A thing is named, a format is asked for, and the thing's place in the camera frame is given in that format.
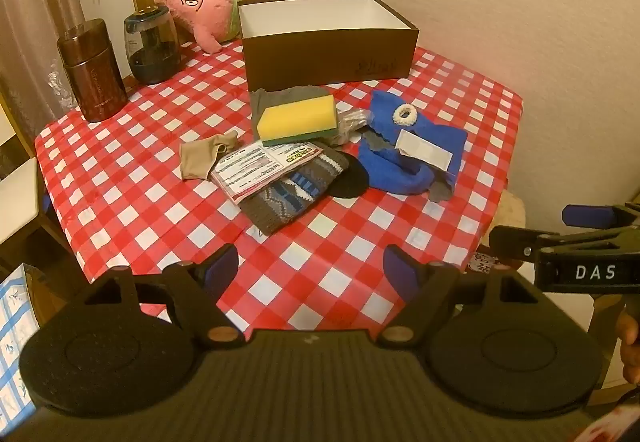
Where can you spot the white wooden chair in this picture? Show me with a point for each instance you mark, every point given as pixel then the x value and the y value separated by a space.
pixel 17 192

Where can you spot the printed paper leaflet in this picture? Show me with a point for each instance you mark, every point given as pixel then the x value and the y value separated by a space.
pixel 250 172

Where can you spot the glass jar with dark base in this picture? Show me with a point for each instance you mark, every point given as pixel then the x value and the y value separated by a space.
pixel 150 47

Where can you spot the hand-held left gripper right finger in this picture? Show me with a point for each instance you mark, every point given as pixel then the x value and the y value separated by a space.
pixel 400 267

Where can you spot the person's right hand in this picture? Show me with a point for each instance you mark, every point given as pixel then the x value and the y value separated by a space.
pixel 631 342

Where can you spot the grey scalloped felt piece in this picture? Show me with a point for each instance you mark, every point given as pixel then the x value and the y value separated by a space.
pixel 372 142

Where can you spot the white hair scrunchie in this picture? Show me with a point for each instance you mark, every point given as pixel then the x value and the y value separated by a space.
pixel 413 119

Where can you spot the brown blue knitted sock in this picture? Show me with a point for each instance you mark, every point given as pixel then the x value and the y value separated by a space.
pixel 285 202

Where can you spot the brown metal canister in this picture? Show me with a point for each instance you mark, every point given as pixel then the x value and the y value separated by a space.
pixel 92 72

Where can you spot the bag of cotton swabs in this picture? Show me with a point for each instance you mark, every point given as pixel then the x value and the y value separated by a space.
pixel 352 122

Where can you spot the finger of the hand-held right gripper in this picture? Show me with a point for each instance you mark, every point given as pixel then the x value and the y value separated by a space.
pixel 515 242
pixel 582 214

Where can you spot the brown cardboard box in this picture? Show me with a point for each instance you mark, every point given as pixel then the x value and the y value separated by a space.
pixel 325 57

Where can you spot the red white patterned cloth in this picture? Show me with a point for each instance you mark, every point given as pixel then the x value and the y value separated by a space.
pixel 612 424

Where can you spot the blue cloth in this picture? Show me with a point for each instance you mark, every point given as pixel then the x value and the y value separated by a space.
pixel 390 172

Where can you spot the pink starfish plush toy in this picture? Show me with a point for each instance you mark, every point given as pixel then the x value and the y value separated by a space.
pixel 200 7

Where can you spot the red white checkered tablecloth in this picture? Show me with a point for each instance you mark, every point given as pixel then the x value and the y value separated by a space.
pixel 125 172

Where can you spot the grey cloth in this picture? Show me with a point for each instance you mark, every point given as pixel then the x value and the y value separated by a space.
pixel 265 97

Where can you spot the beige sock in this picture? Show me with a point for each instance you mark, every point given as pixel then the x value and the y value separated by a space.
pixel 200 157

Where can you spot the black round pad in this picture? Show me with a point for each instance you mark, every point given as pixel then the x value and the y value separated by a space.
pixel 352 182

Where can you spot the white packet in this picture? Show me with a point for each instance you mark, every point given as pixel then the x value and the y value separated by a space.
pixel 422 149

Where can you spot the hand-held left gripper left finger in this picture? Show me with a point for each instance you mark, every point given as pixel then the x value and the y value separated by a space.
pixel 222 267

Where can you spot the blue white tissue box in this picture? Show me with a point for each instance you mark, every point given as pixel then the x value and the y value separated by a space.
pixel 12 332

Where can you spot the beige stool cushion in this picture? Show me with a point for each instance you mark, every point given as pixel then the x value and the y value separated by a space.
pixel 512 212

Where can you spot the yellow green sponge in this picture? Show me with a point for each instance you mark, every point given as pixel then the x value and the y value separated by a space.
pixel 295 119

